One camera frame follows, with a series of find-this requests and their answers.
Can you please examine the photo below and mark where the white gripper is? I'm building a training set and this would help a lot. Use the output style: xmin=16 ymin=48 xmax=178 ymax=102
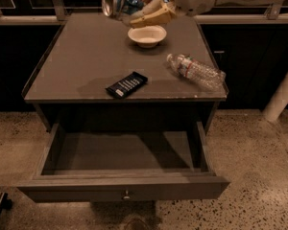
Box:
xmin=122 ymin=0 xmax=216 ymax=29

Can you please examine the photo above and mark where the silver blue redbull can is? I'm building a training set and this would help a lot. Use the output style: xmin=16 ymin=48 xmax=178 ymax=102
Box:
xmin=101 ymin=0 xmax=171 ymax=19

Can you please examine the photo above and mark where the open grey top drawer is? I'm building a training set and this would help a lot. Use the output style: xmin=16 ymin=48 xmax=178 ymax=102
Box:
xmin=17 ymin=122 xmax=229 ymax=202

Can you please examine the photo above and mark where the metal drawer knob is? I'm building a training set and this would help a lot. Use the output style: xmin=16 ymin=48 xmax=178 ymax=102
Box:
xmin=122 ymin=190 xmax=131 ymax=201

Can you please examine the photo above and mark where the white paper bowl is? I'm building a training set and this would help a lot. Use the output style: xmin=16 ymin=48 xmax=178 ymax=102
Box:
xmin=128 ymin=26 xmax=167 ymax=48

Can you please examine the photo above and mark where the grey cabinet table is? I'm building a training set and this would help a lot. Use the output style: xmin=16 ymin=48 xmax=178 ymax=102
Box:
xmin=24 ymin=13 xmax=228 ymax=129

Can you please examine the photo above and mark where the dark blue snack packet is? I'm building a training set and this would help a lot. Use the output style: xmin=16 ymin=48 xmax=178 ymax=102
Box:
xmin=106 ymin=72 xmax=148 ymax=99

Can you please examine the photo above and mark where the clear plastic water bottle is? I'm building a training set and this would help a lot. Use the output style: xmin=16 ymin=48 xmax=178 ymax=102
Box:
xmin=166 ymin=54 xmax=226 ymax=91

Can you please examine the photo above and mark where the black object at floor edge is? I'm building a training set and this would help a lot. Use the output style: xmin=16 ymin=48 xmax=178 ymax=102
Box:
xmin=0 ymin=192 xmax=13 ymax=230

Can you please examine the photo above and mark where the white cylindrical post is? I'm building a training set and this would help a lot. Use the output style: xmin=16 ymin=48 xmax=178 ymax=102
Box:
xmin=263 ymin=72 xmax=288 ymax=122

